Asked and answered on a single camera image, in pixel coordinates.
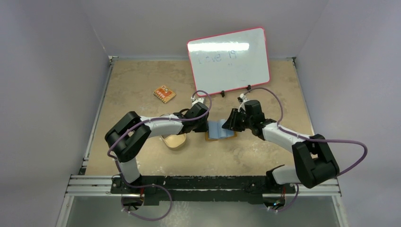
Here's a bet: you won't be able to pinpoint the yellow leather card holder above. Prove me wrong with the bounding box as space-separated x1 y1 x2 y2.
205 119 237 141

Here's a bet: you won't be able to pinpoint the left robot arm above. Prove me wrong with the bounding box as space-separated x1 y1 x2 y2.
105 102 209 193

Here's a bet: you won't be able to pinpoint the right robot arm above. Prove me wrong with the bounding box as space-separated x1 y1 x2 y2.
222 100 340 192

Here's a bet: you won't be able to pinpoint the beige oval card tray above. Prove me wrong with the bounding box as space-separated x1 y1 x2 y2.
160 134 187 150

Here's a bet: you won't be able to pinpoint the pink framed whiteboard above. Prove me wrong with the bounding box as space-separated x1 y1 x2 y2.
187 27 270 95

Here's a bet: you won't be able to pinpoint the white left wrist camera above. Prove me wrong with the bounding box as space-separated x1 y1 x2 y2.
191 97 205 106

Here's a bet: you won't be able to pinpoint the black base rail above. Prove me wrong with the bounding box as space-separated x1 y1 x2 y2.
111 175 296 206

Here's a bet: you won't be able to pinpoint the aluminium frame rails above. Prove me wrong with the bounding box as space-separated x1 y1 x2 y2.
58 59 348 227

